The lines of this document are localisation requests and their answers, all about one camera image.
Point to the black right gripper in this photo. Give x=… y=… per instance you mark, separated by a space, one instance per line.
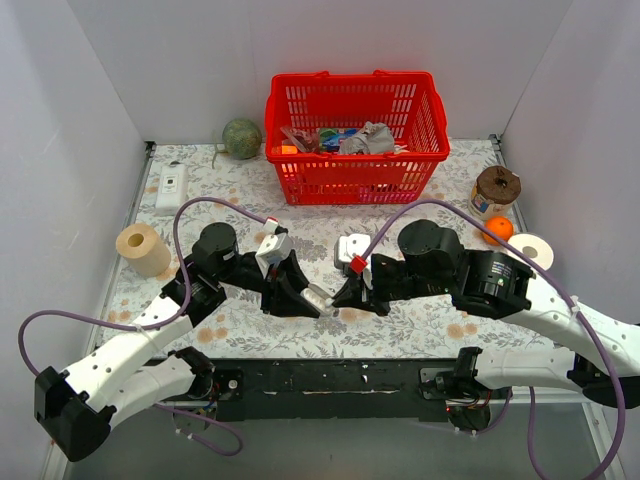
x=375 y=282

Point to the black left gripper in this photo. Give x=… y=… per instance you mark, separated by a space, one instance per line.
x=272 y=288

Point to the white earbud charging case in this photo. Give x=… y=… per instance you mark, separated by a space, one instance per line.
x=316 y=296

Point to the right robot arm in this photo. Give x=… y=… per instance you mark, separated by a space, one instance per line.
x=492 y=284

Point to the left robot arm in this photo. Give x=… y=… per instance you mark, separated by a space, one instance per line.
x=79 y=406

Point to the floral patterned table mat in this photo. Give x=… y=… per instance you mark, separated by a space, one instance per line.
x=242 y=192

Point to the beige paper roll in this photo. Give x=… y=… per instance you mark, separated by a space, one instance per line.
x=143 y=249

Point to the white rectangular device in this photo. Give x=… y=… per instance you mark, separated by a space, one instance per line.
x=172 y=189

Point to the green melon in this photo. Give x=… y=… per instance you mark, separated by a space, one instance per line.
x=242 y=138

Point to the crumpled grey bag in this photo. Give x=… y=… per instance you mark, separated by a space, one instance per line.
x=371 y=139

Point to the orange fruit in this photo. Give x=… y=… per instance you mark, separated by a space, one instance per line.
x=501 y=227

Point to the brown lidded jar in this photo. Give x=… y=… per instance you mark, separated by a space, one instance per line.
x=494 y=191

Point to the white toilet paper roll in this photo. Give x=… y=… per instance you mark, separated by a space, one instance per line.
x=534 y=248

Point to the red plastic shopping basket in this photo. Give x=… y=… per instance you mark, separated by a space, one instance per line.
x=308 y=115

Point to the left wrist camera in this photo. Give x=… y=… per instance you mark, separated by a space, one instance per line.
x=275 y=247

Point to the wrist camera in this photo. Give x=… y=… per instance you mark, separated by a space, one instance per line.
x=346 y=248
x=275 y=247

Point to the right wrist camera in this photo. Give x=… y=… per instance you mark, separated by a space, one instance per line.
x=346 y=248

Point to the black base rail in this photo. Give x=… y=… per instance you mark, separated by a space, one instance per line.
x=325 y=387

